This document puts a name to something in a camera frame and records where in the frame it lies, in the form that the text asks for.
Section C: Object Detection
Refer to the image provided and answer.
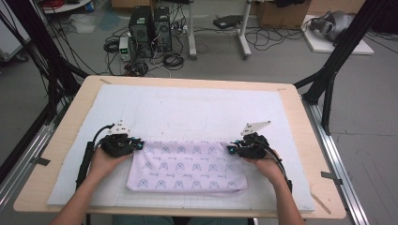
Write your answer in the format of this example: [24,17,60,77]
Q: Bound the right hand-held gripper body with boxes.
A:
[234,120,273,160]

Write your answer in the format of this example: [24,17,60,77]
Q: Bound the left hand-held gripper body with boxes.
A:
[100,120,137,158]

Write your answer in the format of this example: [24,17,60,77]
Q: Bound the lavender printed towel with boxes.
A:
[126,140,249,197]

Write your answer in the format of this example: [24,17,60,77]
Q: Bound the person's left hand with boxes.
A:
[88,145,131,183]

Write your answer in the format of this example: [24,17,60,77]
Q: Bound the person's right hand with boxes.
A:
[243,149,283,186]

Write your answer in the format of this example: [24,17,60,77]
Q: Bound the white grid mat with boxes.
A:
[46,83,316,213]

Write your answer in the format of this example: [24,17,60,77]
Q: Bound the dark plug tangle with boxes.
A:
[123,60,150,78]

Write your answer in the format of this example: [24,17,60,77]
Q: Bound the white power supply unit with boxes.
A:
[118,36,134,63]

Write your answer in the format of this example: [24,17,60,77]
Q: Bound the black computer tower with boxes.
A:
[153,7,174,53]
[129,6,154,59]

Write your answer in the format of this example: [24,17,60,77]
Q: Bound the white stand leg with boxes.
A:
[187,0,198,61]
[237,0,253,60]

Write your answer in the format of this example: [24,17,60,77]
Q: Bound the black flat device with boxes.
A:
[213,14,244,30]

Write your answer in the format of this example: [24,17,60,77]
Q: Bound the clear plastic bag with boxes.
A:
[69,12,98,35]

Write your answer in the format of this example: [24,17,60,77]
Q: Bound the brown cardboard box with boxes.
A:
[257,0,313,30]

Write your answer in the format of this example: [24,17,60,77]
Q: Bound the white floor board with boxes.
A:
[301,14,375,56]

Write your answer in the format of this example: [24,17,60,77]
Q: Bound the white round table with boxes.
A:
[41,0,93,15]

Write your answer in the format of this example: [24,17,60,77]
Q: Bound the white case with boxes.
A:
[0,15,33,62]

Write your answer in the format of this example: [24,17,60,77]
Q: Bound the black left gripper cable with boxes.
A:
[74,123,116,191]

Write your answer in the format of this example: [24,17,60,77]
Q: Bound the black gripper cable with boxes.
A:
[256,139,294,194]
[74,123,116,191]

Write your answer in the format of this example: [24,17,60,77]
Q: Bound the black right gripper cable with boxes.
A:
[256,139,294,194]

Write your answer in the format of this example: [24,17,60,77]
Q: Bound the aluminium rail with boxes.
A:
[301,97,372,225]
[0,102,69,214]

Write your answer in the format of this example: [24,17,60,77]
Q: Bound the grey metal bracket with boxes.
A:
[320,171,344,186]
[31,156,52,167]

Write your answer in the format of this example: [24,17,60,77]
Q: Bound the black cable coil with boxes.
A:
[102,38,121,54]
[162,52,186,71]

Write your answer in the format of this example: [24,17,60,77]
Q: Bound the black floor cable tangle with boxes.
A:
[245,26,305,52]

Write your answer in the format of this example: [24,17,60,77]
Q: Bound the black frame post with cables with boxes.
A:
[0,0,90,126]

